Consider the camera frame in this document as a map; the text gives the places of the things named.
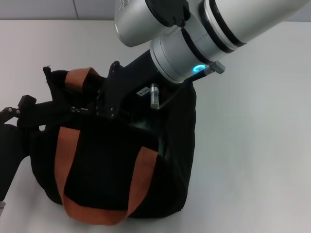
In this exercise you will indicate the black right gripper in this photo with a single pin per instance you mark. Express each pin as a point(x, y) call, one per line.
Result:
point(131, 80)

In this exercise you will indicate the silver zipper pull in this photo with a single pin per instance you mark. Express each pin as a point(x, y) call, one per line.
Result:
point(79, 109)

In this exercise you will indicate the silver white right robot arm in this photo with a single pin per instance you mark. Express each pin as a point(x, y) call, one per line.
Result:
point(218, 29)

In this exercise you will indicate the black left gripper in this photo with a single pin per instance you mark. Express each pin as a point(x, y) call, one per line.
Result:
point(12, 150)

